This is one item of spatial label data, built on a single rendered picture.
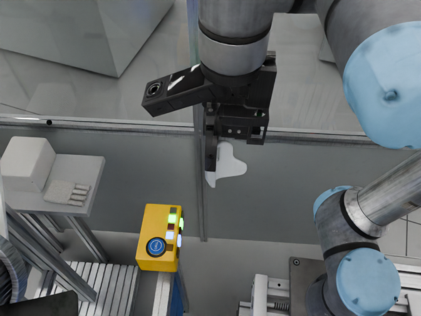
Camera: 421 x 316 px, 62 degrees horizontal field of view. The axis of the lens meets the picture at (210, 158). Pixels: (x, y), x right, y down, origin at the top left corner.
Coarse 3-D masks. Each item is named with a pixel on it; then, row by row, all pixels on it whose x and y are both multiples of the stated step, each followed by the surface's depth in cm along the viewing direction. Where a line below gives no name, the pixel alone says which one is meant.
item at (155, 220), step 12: (156, 204) 97; (144, 216) 95; (156, 216) 94; (168, 216) 94; (180, 216) 96; (144, 228) 92; (156, 228) 92; (144, 240) 91; (168, 240) 91; (144, 252) 89; (168, 252) 89; (144, 264) 90; (156, 264) 90; (168, 264) 89
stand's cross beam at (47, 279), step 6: (48, 270) 135; (42, 276) 134; (48, 276) 134; (54, 276) 136; (42, 282) 133; (48, 282) 133; (54, 282) 136; (42, 288) 132; (48, 288) 132; (36, 294) 130; (42, 294) 130; (48, 294) 132
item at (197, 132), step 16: (192, 0) 82; (192, 16) 85; (192, 32) 89; (192, 48) 93; (192, 64) 97; (16, 128) 127; (32, 128) 126; (48, 128) 125; (64, 128) 125; (80, 128) 124; (96, 128) 123; (112, 128) 123; (128, 128) 122; (144, 128) 122; (160, 128) 122; (176, 128) 122; (192, 128) 122; (320, 144) 122; (336, 144) 122; (352, 144) 121; (368, 144) 121
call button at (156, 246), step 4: (152, 240) 90; (156, 240) 90; (160, 240) 90; (148, 244) 89; (152, 244) 89; (156, 244) 89; (160, 244) 89; (148, 248) 88; (152, 248) 88; (156, 248) 88; (160, 248) 88; (152, 252) 88; (156, 252) 88; (160, 252) 88
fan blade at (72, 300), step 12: (24, 300) 70; (36, 300) 70; (48, 300) 69; (60, 300) 69; (72, 300) 69; (0, 312) 69; (12, 312) 69; (24, 312) 69; (36, 312) 69; (48, 312) 68; (60, 312) 68; (72, 312) 68
